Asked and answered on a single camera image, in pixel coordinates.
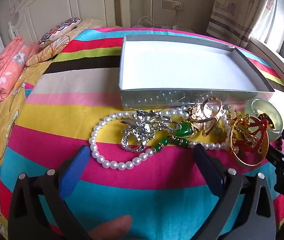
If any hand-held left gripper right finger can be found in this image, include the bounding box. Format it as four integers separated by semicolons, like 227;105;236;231
193;143;277;240

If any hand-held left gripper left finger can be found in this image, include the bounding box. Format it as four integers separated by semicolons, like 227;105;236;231
8;145;94;240

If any dark red bead bracelet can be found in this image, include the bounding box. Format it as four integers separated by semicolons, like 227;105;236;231
257;114;284;153

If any pearl necklace with green pendant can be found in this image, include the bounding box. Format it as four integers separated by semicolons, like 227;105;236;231
89;105;240;170

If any pale green jade bangle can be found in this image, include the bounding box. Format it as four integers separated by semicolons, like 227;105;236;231
244;97;283;134

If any gold bangle with red cord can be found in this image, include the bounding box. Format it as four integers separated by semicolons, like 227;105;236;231
228;115;270;167

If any multicolour bead bracelet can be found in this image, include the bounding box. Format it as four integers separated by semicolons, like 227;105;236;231
214;105;235;140

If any gold band ring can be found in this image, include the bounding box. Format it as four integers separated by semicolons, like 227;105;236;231
203;96;230;120

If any silver rhinestone brooch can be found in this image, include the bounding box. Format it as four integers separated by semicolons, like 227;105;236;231
120;109;180;153

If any grey cardboard box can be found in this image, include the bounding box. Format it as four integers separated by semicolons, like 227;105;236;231
119;35;275;110

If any person's left hand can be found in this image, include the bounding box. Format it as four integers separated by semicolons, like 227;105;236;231
88;215;133;240

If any striped colourful blanket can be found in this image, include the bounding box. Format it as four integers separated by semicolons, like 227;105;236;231
1;26;284;240

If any yellow floral bed sheet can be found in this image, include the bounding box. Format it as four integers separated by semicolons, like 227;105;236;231
0;34;74;240

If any pink floral quilt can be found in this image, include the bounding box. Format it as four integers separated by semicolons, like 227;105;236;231
0;36;40;112

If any printed curtain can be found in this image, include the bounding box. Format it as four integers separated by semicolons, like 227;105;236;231
205;0;280;48

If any patterned blue red pillow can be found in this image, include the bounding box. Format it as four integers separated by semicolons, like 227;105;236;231
37;17;81;48

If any beige pillow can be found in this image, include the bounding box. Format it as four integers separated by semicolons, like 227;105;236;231
78;18;122;32

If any white headboard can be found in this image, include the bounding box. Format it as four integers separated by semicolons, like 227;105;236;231
8;0;122;43

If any white cable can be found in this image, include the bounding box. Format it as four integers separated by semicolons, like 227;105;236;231
138;5;183;29

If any wall outlet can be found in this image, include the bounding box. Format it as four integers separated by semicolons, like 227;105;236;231
162;0;184;11

